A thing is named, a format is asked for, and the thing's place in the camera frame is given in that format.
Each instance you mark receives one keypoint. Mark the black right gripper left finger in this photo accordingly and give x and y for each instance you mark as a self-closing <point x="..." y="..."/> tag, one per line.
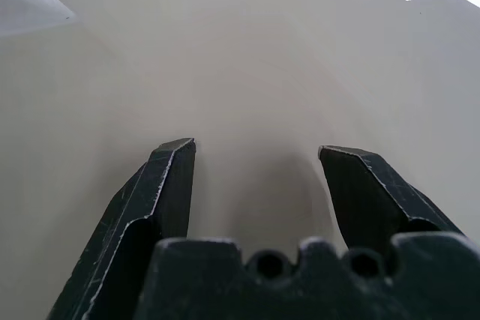
<point x="150" y="192"/>

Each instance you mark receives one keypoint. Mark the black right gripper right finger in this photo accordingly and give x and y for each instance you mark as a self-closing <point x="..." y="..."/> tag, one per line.
<point x="360" y="192"/>

